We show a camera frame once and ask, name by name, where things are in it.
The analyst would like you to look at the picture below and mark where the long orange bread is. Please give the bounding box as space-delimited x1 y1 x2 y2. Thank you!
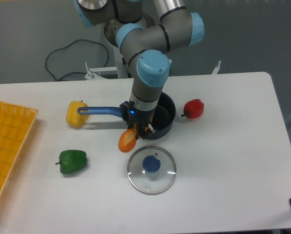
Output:
118 125 136 153

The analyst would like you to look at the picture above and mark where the glass lid blue knob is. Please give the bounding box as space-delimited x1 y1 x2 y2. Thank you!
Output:
127 146 176 195

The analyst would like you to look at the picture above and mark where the black cable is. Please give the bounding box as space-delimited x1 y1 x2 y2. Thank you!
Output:
45 39 109 82

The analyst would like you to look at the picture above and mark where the dark pot blue handle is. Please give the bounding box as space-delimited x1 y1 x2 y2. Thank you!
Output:
77 92 176 139

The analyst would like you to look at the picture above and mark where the white table clamp bracket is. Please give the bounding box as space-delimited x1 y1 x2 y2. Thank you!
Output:
212 61 221 75

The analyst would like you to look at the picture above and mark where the yellow bell pepper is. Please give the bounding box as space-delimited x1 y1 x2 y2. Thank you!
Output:
65 100 89 128

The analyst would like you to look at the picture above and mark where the red bell pepper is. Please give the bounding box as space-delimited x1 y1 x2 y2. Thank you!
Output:
181 99 205 119

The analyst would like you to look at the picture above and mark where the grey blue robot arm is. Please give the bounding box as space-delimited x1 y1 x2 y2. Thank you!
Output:
74 0 205 139

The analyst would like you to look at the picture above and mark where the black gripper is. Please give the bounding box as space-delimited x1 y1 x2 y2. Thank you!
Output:
119 101 157 140

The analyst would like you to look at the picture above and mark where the yellow plastic basket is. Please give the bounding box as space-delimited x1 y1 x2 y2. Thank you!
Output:
0 101 39 197

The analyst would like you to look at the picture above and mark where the green bell pepper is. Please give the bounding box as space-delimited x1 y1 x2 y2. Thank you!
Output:
55 150 88 175

